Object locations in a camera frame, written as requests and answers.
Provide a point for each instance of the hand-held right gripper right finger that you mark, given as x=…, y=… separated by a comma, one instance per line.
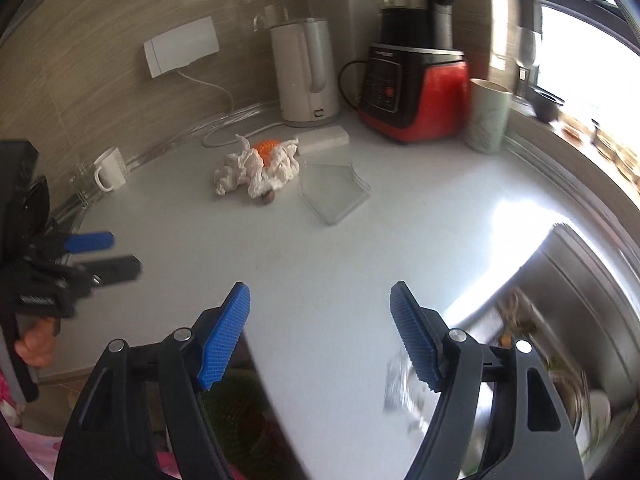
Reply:
x=415, y=342

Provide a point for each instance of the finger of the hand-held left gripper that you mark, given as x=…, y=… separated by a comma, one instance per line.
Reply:
x=92, y=241
x=117, y=267

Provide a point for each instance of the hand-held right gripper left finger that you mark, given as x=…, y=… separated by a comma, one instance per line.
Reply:
x=225, y=340

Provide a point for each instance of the green trash bin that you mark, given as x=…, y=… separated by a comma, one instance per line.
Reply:
x=235, y=405

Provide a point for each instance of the person's left hand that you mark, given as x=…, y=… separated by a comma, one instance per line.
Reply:
x=37, y=347

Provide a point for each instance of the crinkled clear plastic wrap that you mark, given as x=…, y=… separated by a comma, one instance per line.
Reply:
x=400, y=385

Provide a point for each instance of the clear drinking glass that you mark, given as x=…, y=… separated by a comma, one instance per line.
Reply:
x=82, y=185

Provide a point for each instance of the white mug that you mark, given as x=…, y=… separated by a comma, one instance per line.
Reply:
x=115, y=167

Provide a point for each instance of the small dark brown nut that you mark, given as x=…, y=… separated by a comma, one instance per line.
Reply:
x=267, y=199

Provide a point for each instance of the crumpled white tissue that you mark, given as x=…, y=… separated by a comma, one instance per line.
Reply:
x=240, y=167

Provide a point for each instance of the clear plastic container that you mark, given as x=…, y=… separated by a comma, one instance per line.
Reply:
x=332, y=195

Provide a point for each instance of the steel sink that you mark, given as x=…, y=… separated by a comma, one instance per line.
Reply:
x=575, y=280

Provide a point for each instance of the small orange foam net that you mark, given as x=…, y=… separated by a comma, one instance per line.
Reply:
x=265, y=149

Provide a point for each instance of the white bowl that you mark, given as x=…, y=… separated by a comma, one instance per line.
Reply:
x=595, y=415

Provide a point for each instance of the pink printed clothing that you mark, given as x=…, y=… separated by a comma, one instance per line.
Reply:
x=20, y=440

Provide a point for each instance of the white rectangular block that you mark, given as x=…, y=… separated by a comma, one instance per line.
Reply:
x=322, y=139

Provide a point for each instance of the tall printed ceramic cup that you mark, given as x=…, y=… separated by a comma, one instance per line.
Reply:
x=487, y=120

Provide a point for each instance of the red and black blender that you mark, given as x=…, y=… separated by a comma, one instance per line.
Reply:
x=440, y=90

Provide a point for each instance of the white electric kettle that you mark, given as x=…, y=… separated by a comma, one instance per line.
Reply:
x=300, y=75

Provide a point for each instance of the white wall socket cover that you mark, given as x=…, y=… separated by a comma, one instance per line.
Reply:
x=182, y=45

